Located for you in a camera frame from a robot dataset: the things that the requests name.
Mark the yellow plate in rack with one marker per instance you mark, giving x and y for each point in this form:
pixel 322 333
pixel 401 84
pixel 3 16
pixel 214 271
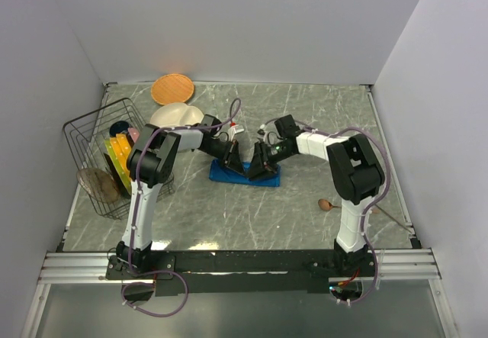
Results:
pixel 121 148

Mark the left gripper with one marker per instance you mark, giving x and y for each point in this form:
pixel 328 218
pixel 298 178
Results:
pixel 234 162

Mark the blue cloth napkin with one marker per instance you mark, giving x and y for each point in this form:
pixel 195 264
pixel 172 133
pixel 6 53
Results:
pixel 218 173

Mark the black wire dish rack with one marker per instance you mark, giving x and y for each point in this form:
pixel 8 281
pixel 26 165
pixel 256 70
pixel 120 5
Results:
pixel 85 136

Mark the orange woven round mat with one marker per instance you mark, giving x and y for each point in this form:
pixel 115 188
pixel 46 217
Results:
pixel 172 88

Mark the cream divided plate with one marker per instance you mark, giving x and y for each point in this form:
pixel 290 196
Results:
pixel 180 115

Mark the brown wooden plate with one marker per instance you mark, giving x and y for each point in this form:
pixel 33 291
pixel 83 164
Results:
pixel 98 184

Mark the dark blue bowl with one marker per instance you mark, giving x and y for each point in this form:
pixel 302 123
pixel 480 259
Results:
pixel 119 127

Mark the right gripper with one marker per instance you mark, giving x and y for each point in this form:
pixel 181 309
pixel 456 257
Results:
pixel 259 159

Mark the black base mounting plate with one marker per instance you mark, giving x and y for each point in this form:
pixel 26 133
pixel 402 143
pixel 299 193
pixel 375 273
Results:
pixel 228 271

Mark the green plate in rack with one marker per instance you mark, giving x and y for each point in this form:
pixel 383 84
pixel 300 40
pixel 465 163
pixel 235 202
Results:
pixel 124 180

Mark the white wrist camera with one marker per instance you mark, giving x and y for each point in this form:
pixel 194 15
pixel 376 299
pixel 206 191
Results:
pixel 262 132
pixel 235 129

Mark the pink plate in rack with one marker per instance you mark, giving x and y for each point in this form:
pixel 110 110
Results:
pixel 133 134

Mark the wooden spoon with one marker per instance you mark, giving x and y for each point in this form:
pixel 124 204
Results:
pixel 326 205

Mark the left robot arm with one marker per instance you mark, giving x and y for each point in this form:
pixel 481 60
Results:
pixel 150 164

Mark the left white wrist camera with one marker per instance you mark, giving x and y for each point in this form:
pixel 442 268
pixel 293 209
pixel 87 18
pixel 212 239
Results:
pixel 235 129

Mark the metal fork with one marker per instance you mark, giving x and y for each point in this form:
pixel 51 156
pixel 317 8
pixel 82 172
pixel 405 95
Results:
pixel 379 210

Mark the aluminium rail frame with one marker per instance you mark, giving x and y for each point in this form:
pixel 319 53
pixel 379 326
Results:
pixel 90 268

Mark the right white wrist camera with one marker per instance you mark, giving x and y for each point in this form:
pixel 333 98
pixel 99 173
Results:
pixel 262 132

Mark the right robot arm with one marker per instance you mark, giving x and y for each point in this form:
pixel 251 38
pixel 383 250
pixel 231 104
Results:
pixel 357 175

